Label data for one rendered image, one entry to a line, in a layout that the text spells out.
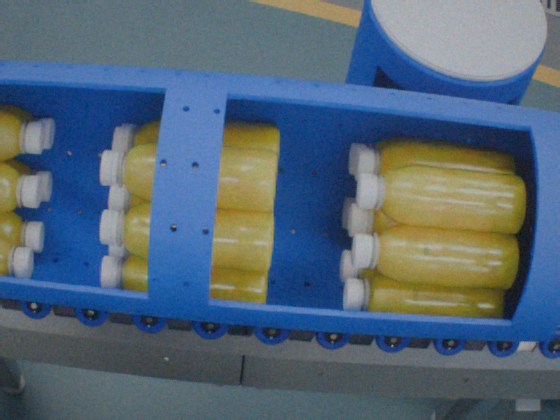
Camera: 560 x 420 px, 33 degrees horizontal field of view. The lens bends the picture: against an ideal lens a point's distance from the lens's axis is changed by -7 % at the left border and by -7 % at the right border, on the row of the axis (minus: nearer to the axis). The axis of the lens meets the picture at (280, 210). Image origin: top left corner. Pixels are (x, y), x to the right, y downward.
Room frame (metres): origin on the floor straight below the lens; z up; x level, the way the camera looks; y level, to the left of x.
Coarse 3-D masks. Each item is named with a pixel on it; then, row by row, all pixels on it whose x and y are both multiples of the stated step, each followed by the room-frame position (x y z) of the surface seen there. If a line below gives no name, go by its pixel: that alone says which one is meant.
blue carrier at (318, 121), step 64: (0, 64) 0.61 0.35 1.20; (64, 64) 0.63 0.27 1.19; (64, 128) 0.64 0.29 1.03; (192, 128) 0.54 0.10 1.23; (320, 128) 0.69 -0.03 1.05; (384, 128) 0.70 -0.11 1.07; (448, 128) 0.71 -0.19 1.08; (512, 128) 0.63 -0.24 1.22; (64, 192) 0.58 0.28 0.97; (192, 192) 0.48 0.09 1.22; (320, 192) 0.64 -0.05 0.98; (64, 256) 0.49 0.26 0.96; (192, 256) 0.43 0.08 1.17; (320, 256) 0.56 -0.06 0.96; (192, 320) 0.41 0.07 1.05; (256, 320) 0.41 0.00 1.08; (320, 320) 0.42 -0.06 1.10; (384, 320) 0.43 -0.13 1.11; (448, 320) 0.44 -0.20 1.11; (512, 320) 0.45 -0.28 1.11
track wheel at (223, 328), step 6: (192, 324) 0.44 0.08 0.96; (198, 324) 0.44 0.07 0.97; (204, 324) 0.44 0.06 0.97; (210, 324) 0.44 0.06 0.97; (216, 324) 0.44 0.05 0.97; (222, 324) 0.44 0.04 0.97; (228, 324) 0.45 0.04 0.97; (198, 330) 0.43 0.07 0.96; (204, 330) 0.43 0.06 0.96; (210, 330) 0.44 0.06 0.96; (216, 330) 0.44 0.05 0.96; (222, 330) 0.44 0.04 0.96; (204, 336) 0.43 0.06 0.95; (210, 336) 0.43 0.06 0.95; (216, 336) 0.43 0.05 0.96
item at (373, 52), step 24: (360, 24) 0.95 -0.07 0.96; (360, 48) 0.93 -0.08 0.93; (384, 48) 0.88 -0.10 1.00; (360, 72) 0.91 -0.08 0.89; (384, 72) 0.87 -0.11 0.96; (408, 72) 0.85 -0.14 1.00; (432, 72) 0.84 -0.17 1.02; (528, 72) 0.88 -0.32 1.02; (456, 96) 0.83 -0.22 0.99; (480, 96) 0.84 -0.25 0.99; (504, 96) 0.85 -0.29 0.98
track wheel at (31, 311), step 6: (24, 306) 0.41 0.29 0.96; (30, 306) 0.41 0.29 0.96; (36, 306) 0.41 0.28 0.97; (42, 306) 0.42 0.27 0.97; (48, 306) 0.42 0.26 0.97; (24, 312) 0.41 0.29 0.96; (30, 312) 0.41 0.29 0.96; (36, 312) 0.41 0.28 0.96; (42, 312) 0.41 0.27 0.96; (48, 312) 0.41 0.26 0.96; (36, 318) 0.40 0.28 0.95; (42, 318) 0.41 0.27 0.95
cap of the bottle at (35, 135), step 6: (30, 126) 0.58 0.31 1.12; (36, 126) 0.58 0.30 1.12; (42, 126) 0.58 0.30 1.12; (30, 132) 0.57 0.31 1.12; (36, 132) 0.57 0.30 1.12; (42, 132) 0.58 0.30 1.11; (30, 138) 0.56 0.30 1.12; (36, 138) 0.56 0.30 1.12; (42, 138) 0.58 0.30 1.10; (30, 144) 0.56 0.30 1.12; (36, 144) 0.56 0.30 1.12; (42, 144) 0.57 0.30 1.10; (30, 150) 0.55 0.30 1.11; (36, 150) 0.56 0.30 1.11
